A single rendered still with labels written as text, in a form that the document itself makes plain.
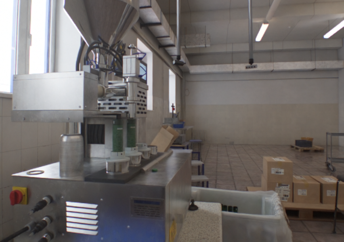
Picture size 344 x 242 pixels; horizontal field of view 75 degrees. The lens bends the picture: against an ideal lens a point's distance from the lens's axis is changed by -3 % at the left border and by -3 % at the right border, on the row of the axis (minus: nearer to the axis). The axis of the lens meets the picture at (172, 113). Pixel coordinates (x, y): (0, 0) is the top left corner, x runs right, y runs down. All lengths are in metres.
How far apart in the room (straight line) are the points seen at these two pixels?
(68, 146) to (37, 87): 0.21
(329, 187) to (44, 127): 3.34
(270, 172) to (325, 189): 0.67
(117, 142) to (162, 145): 1.83
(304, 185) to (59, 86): 3.02
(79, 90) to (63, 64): 2.75
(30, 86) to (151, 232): 0.57
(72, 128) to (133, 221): 0.33
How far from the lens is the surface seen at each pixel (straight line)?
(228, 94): 11.04
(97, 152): 1.08
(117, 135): 0.70
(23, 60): 3.15
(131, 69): 0.81
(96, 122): 1.07
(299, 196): 3.36
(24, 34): 3.23
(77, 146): 0.76
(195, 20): 7.74
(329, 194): 3.48
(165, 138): 2.50
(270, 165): 3.20
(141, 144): 0.90
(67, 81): 0.76
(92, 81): 0.77
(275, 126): 11.25
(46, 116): 0.80
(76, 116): 0.73
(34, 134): 2.64
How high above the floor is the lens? 1.20
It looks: 1 degrees up
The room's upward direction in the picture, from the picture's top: straight up
